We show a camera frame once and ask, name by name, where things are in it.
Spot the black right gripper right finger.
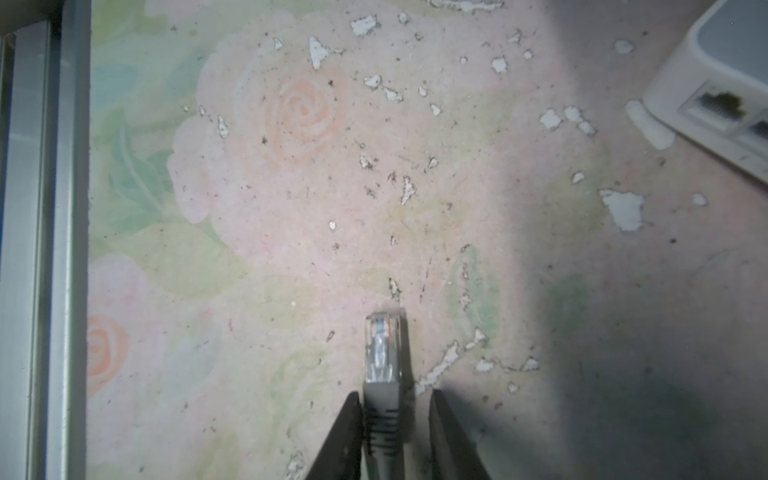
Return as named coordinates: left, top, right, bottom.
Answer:
left=429, top=389, right=491, bottom=480

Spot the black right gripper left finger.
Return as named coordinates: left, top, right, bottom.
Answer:
left=305, top=391, right=364, bottom=480

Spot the grey ethernet cable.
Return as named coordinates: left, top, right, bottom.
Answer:
left=362, top=310, right=406, bottom=480

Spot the white box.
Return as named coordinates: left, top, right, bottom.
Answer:
left=642, top=0, right=767, bottom=183

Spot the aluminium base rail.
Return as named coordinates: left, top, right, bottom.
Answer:
left=1, top=1, right=91, bottom=479

